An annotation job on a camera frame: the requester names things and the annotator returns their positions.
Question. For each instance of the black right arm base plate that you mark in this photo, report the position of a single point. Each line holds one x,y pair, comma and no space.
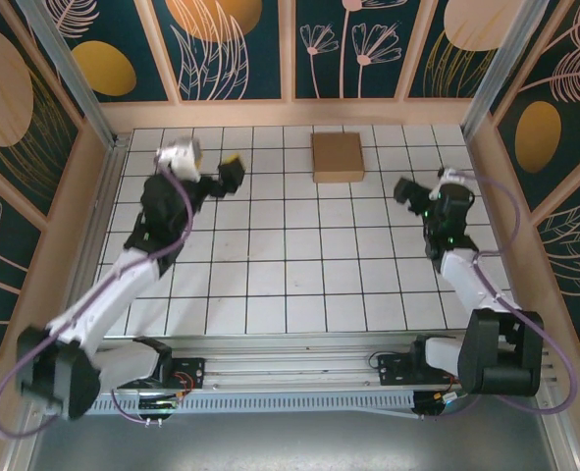
392,368

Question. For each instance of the grey metal sheet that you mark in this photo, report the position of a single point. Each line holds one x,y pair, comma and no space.
289,441

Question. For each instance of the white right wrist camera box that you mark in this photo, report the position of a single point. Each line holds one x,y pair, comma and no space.
454,176

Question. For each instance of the teal wall panel single flower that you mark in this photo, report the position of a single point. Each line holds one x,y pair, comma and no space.
0,275

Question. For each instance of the teal wall panel feather oval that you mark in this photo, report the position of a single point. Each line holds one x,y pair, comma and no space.
540,137

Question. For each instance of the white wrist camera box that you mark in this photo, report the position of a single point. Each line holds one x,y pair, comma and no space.
181,157
454,176

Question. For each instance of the teal wall panel yellow oval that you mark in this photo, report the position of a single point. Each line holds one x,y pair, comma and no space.
103,68

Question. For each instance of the teal wall panel pink leaves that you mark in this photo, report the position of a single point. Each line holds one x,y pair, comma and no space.
574,255

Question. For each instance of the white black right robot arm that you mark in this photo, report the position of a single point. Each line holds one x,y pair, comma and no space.
466,279

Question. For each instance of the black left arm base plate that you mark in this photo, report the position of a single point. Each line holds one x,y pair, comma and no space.
191,368

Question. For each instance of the teal wall panel cream circle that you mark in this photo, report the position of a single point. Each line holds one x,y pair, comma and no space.
456,59

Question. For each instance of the small controller circuit board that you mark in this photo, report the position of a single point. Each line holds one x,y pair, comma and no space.
159,402
441,400

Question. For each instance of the brown cardboard paper box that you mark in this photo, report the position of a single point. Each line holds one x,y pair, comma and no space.
337,154

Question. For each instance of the aluminium side rail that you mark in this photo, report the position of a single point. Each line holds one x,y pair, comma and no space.
100,196

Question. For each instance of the aluminium frame post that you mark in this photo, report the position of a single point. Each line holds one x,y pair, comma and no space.
498,73
69,73

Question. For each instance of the teal wall panel large cream disc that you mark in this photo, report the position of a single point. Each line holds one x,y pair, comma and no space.
5,88

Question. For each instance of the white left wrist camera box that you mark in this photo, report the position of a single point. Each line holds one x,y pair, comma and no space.
181,157

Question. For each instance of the teal wall panel pink flowers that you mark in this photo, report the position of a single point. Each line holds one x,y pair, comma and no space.
348,73

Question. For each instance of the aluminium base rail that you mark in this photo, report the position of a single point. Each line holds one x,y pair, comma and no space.
294,365

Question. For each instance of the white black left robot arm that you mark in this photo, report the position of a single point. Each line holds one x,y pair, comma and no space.
113,289

